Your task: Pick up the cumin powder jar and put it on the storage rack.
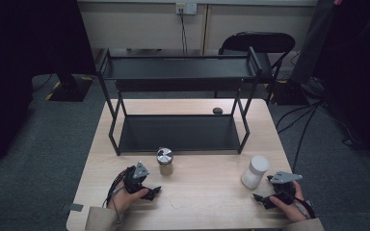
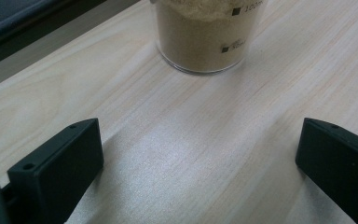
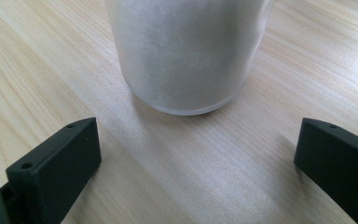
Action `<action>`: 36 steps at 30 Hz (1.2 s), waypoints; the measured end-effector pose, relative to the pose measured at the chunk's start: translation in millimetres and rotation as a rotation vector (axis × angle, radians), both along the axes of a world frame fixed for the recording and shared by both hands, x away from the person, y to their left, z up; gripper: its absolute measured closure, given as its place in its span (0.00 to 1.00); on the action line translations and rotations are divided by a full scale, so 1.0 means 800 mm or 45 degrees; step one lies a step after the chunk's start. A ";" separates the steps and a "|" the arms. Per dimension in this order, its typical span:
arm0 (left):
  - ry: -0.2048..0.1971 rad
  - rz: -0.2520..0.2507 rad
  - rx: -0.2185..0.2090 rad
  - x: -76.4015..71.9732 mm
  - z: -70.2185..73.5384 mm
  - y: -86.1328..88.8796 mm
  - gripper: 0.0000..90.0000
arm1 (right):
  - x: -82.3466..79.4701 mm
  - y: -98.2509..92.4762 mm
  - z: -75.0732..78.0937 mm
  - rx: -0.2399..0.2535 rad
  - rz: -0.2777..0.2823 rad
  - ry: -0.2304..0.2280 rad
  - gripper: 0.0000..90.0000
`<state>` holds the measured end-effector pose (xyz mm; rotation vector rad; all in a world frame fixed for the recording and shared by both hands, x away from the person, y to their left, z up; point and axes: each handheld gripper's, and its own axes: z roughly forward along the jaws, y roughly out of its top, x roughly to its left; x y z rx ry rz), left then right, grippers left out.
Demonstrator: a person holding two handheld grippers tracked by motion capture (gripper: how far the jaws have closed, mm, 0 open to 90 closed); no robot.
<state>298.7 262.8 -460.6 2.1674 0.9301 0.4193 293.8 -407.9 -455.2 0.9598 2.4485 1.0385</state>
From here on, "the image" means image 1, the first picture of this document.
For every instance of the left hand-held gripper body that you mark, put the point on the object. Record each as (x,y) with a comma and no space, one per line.
(135,179)

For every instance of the grey leaning panel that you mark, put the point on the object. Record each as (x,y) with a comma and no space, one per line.
(314,41)

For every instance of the white cylindrical container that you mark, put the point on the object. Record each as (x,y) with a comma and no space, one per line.
(256,171)

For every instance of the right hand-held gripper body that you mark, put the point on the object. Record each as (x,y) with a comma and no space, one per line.
(284,184)

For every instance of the person's left hand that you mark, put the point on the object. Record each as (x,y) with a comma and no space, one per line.
(125,199)

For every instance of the black folding chair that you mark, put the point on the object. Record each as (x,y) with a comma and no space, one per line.
(258,43)

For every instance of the black stand base striped tape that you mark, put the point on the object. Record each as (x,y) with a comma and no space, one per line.
(70,89)

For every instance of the person's right hand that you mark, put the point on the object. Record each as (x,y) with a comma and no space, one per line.
(294,210)

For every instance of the glass jar with silver lid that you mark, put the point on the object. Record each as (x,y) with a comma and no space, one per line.
(165,160)

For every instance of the black curtain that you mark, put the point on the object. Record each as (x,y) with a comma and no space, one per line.
(359,64)
(19,64)

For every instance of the black two-tier metal rack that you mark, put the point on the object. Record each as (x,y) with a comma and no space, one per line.
(179,69)

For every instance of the white wall socket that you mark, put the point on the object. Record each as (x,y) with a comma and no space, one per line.
(186,8)

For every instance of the grey tape strip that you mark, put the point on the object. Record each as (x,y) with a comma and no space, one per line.
(74,207)

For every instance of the small dark round cap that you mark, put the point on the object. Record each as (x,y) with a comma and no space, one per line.
(217,111)

